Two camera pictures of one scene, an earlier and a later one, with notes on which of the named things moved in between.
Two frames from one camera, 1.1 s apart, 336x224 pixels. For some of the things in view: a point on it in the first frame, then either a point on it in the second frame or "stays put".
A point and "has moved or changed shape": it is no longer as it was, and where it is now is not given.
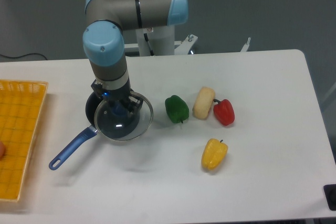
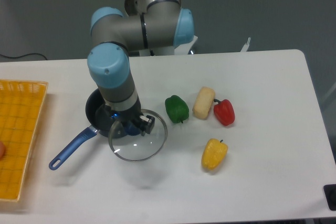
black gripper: [134, 103] → [111, 123]
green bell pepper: [177, 109] stays put
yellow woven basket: [21, 101] stays put
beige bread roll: [203, 103] stays put
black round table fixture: [330, 191] stays put
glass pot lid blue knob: [113, 120] has moved or changed shape
